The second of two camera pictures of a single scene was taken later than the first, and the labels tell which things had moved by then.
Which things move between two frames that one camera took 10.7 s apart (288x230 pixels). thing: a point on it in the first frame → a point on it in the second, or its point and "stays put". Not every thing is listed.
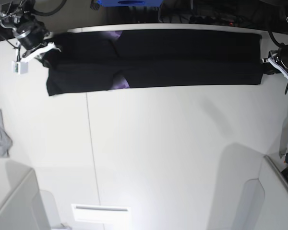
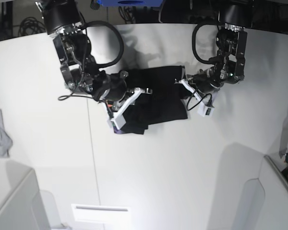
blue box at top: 131,3 stays put
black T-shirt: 84,62 → 165,103
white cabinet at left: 16,202 stays put
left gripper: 31,35 → 113,86
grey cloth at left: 0,142 stays put
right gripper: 287,54 → 205,81
